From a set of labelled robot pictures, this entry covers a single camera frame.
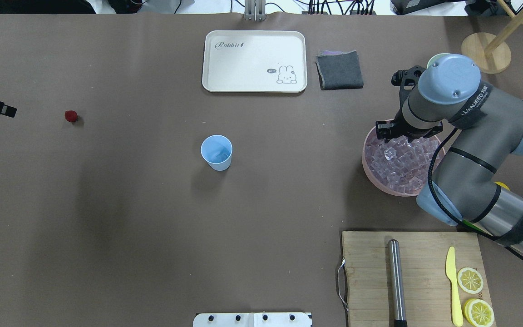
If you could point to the lemon slice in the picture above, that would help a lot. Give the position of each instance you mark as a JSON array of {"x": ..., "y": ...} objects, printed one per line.
[
  {"x": 479, "y": 313},
  {"x": 470, "y": 280}
]

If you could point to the cream rabbit tray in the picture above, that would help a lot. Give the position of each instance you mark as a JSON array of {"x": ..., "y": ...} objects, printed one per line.
[{"x": 254, "y": 61}]

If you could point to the blue plastic cup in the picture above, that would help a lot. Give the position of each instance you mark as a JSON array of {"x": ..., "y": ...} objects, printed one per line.
[{"x": 217, "y": 150}]

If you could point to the aluminium frame post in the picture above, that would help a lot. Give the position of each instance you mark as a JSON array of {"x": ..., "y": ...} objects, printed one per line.
[{"x": 254, "y": 10}]

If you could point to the wooden glass rack stand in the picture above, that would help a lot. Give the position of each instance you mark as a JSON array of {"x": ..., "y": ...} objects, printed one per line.
[{"x": 490, "y": 52}]

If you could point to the pink bowl of ice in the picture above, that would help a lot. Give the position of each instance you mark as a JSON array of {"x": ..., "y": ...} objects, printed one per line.
[{"x": 398, "y": 167}]

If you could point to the yellow plastic knife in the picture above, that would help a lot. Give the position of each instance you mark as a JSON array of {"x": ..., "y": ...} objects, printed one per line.
[{"x": 451, "y": 274}]

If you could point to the lemon slice lower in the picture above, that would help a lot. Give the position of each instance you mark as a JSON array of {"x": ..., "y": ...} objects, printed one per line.
[{"x": 479, "y": 313}]

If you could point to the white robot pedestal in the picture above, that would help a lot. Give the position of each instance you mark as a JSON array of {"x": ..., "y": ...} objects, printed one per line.
[{"x": 253, "y": 319}]

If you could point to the yellow lemon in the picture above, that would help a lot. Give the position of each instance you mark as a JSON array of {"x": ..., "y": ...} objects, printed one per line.
[{"x": 502, "y": 185}]

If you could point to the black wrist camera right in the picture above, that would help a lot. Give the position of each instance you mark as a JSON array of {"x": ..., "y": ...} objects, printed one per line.
[{"x": 407, "y": 77}]

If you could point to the green lime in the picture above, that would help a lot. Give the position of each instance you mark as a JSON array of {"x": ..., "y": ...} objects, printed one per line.
[{"x": 470, "y": 225}]

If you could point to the metal rod with black tip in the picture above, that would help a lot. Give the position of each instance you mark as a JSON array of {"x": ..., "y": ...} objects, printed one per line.
[{"x": 397, "y": 289}]

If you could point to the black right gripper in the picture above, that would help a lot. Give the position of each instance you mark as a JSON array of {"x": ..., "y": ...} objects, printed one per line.
[{"x": 389, "y": 130}]

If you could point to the lemon slice upper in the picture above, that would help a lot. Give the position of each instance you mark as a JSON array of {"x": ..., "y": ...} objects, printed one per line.
[{"x": 470, "y": 280}]

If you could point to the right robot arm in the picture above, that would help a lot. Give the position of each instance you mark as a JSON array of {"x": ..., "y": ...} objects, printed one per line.
[{"x": 487, "y": 127}]

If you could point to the green bowl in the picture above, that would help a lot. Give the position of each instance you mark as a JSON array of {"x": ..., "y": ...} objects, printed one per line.
[{"x": 435, "y": 58}]

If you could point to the wooden cutting board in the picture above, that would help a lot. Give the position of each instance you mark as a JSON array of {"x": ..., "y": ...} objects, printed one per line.
[{"x": 427, "y": 288}]

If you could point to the grey folded cloth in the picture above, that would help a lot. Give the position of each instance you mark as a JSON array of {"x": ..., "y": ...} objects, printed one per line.
[{"x": 339, "y": 70}]

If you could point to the red strawberry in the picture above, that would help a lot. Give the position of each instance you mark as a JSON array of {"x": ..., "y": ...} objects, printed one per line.
[{"x": 71, "y": 116}]

